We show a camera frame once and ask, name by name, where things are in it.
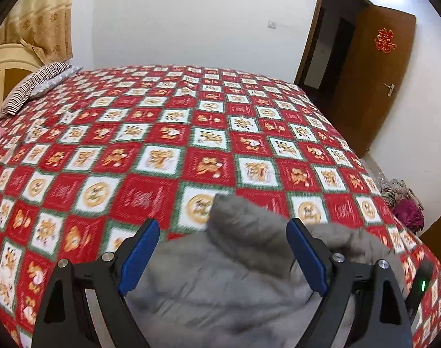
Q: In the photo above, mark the striped pillow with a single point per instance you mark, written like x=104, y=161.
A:
x=21, y=90

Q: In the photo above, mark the beige patterned curtain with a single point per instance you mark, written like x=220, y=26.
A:
x=39, y=18

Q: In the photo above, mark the beige crumpled cloth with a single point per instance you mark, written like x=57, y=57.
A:
x=394, y=190

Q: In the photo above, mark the grey patterned pillow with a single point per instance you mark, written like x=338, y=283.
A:
x=59, y=79

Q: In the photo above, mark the red checked printed bedspread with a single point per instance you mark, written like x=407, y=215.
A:
x=151, y=159

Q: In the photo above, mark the brown wooden door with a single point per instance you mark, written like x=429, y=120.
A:
x=369, y=90

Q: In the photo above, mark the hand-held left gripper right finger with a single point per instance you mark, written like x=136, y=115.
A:
x=307, y=257

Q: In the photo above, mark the magenta cloth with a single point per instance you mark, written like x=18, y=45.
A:
x=408, y=214

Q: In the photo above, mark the grey padded jacket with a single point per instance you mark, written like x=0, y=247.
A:
x=224, y=279

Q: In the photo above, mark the red paper door decoration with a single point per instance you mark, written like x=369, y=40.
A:
x=385, y=40

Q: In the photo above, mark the cream wooden headboard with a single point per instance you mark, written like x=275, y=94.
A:
x=3, y=65

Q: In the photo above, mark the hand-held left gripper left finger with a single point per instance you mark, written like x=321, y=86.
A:
x=140, y=257

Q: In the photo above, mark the dark wooden door frame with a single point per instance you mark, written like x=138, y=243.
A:
x=311, y=40

